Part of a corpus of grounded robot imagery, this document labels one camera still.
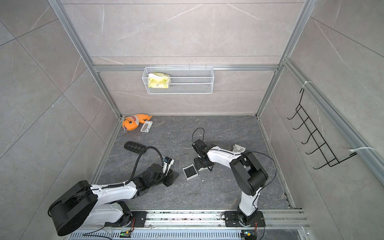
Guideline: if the white box base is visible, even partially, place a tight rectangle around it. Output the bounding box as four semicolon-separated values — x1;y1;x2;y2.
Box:
183;164;199;181

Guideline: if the white gift box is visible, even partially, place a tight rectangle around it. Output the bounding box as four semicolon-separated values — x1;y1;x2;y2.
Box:
233;144;246;153

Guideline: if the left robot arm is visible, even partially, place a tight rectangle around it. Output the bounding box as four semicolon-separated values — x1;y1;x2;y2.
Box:
48;164;179;237

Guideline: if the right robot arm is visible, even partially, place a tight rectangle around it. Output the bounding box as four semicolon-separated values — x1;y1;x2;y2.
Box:
192;139;269;226

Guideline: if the black oval ridged object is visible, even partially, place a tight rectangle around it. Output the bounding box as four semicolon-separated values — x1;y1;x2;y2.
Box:
124;141;147;154

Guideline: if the small white rectangular tray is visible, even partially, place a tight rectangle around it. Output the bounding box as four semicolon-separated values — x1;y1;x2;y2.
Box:
140;121;153;133

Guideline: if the orange plush toy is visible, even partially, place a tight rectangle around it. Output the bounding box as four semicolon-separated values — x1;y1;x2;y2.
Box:
122;114;152;132

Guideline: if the yellow crumpled bag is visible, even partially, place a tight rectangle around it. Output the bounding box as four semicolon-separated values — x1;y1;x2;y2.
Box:
148;73;171;89

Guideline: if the white vent grille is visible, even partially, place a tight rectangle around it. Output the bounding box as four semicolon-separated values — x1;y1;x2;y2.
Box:
69;230;242;240

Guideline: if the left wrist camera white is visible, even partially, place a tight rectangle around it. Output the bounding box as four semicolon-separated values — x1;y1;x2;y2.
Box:
163;157;174;176

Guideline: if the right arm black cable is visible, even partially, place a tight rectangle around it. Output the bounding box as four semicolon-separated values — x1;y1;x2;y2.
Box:
191;127;277;193

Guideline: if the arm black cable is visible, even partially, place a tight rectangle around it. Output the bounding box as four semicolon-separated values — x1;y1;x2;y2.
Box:
191;127;277;193
124;146;165;186

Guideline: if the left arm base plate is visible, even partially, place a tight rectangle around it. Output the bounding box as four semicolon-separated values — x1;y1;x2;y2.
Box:
104;211;148;228

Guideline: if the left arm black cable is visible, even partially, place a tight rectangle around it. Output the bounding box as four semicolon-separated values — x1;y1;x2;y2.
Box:
124;146;165;186

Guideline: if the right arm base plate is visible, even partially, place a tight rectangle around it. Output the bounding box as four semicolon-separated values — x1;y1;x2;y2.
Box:
221;210;266;228

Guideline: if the white wire mesh basket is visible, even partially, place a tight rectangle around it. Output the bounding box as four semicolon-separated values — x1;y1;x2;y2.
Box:
142;66;215;95

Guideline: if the metal front rail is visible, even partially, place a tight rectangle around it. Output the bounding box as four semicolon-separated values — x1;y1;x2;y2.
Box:
61;209;310;231

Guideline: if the black wall hook rack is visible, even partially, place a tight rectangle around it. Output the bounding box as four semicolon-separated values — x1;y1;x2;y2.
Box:
287;89;357;170

